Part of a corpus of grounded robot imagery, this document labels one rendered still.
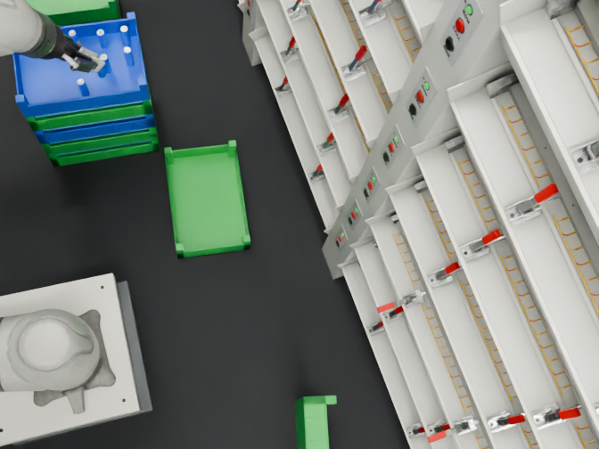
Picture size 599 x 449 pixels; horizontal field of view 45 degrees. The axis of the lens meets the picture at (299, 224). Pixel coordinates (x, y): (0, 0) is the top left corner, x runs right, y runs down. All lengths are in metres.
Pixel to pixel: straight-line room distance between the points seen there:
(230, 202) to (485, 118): 1.18
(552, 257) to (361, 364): 1.11
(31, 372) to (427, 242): 0.80
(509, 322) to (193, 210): 1.15
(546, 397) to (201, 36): 1.57
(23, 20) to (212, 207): 0.87
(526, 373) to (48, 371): 0.89
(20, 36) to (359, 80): 0.63
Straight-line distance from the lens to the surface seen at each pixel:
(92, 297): 1.80
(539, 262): 0.99
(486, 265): 1.17
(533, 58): 0.87
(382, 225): 1.55
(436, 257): 1.35
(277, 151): 2.16
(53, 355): 1.51
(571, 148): 0.84
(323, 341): 2.02
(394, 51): 1.27
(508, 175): 1.01
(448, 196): 1.19
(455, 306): 1.34
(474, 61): 0.95
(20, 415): 1.79
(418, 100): 1.12
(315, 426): 1.79
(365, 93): 1.44
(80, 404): 1.74
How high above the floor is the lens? 1.98
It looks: 72 degrees down
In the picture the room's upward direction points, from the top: 19 degrees clockwise
